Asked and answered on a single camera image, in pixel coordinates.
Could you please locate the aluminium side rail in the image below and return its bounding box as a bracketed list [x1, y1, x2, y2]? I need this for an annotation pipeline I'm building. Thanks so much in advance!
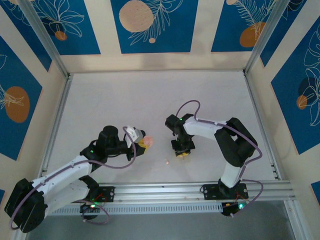
[37, 73, 74, 180]
[243, 71, 283, 181]

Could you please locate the aluminium frame post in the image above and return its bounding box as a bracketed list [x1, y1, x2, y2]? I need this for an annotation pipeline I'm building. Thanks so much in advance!
[283, 199, 308, 240]
[243, 0, 288, 76]
[18, 0, 71, 78]

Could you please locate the slotted grey cable duct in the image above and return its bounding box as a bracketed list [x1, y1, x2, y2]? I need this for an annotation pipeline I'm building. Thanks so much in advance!
[48, 201, 226, 216]

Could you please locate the black controller box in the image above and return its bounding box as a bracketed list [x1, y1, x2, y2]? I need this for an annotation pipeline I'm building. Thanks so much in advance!
[79, 202, 101, 221]
[221, 201, 248, 218]

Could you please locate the long aluminium base rail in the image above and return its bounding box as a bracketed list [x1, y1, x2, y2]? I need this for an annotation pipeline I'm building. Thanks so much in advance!
[44, 180, 293, 203]

